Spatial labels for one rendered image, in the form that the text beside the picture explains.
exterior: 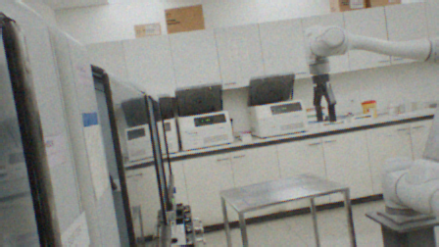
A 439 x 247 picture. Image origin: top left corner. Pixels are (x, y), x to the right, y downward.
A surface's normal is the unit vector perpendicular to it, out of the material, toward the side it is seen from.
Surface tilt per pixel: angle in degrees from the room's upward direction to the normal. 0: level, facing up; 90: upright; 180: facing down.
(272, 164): 90
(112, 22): 90
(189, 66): 90
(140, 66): 90
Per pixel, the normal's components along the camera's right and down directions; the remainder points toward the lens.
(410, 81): 0.11, 0.04
